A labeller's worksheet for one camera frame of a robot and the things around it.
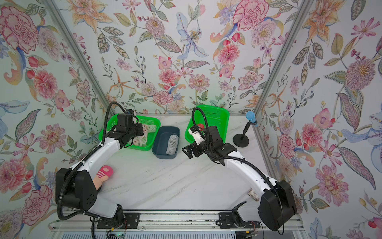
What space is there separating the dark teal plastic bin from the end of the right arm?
0.31m

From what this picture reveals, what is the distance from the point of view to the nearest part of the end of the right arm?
1.90ft

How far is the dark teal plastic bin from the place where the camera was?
3.24 ft
